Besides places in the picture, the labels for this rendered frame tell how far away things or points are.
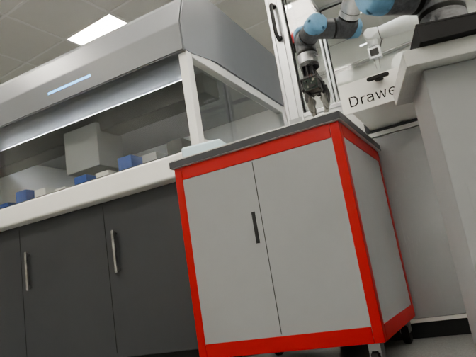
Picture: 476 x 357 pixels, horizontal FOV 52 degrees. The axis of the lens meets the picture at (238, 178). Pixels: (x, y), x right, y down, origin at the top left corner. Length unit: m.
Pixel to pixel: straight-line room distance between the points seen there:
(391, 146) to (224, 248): 0.83
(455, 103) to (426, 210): 0.84
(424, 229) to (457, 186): 0.83
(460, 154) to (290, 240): 0.57
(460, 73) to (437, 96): 0.07
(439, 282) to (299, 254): 0.68
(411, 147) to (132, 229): 1.28
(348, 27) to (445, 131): 0.81
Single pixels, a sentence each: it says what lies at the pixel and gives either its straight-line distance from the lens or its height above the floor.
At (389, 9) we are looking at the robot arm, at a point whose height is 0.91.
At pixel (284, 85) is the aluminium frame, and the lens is 2.26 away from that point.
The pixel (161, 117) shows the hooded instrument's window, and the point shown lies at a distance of 2.25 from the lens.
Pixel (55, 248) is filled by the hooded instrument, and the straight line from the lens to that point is 2.70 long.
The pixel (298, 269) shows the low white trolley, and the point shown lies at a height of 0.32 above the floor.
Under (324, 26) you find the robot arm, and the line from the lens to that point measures 1.85.
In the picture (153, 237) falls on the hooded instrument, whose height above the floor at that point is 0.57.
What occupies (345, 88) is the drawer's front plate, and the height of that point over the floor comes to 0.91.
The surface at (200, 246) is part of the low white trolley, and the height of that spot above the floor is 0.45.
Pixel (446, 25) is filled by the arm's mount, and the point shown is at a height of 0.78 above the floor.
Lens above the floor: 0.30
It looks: 12 degrees up
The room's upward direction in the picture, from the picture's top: 9 degrees counter-clockwise
